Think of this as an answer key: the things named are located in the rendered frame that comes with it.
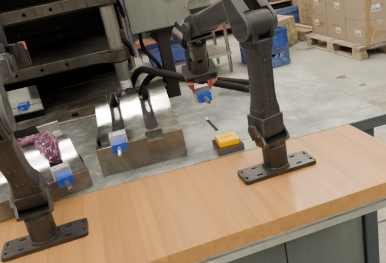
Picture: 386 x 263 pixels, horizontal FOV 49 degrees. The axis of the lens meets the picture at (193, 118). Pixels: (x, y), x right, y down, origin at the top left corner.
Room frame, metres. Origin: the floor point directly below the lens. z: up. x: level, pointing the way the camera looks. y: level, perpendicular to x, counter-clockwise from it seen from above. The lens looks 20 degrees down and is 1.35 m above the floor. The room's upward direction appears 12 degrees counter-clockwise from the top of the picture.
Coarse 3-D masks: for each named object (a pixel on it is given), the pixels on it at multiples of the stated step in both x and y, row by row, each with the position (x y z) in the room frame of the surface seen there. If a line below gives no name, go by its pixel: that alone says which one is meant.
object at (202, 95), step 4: (200, 84) 1.35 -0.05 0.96; (204, 84) 1.34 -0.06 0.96; (196, 88) 1.32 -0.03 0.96; (200, 88) 1.32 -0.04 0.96; (204, 88) 1.32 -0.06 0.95; (208, 88) 1.32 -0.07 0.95; (196, 92) 1.31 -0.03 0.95; (200, 92) 1.30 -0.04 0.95; (204, 92) 1.29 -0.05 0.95; (208, 92) 1.28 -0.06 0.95; (196, 96) 1.31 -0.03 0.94; (200, 96) 1.27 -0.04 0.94; (204, 96) 1.27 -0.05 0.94; (208, 96) 1.28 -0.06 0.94; (196, 100) 1.31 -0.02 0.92; (200, 100) 1.27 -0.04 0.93; (204, 100) 1.28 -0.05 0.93; (208, 100) 1.22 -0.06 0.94
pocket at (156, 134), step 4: (148, 132) 1.21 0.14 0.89; (152, 132) 1.21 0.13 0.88; (156, 132) 1.21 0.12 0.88; (160, 132) 1.21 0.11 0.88; (148, 136) 1.21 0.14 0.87; (152, 136) 1.21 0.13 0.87; (156, 136) 1.21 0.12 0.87; (160, 136) 1.21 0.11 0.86; (148, 140) 1.20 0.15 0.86; (152, 140) 1.17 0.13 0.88
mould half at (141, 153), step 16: (128, 96) 1.48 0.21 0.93; (160, 96) 1.45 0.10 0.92; (96, 112) 1.42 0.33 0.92; (128, 112) 1.40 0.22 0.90; (160, 112) 1.38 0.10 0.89; (128, 128) 1.28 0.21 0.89; (144, 128) 1.24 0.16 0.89; (160, 128) 1.21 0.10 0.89; (176, 128) 1.18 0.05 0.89; (96, 144) 1.19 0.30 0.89; (128, 144) 1.15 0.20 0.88; (144, 144) 1.16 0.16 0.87; (160, 144) 1.16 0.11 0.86; (176, 144) 1.17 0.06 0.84; (112, 160) 1.15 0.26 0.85; (128, 160) 1.15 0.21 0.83; (144, 160) 1.16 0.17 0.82; (160, 160) 1.16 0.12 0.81
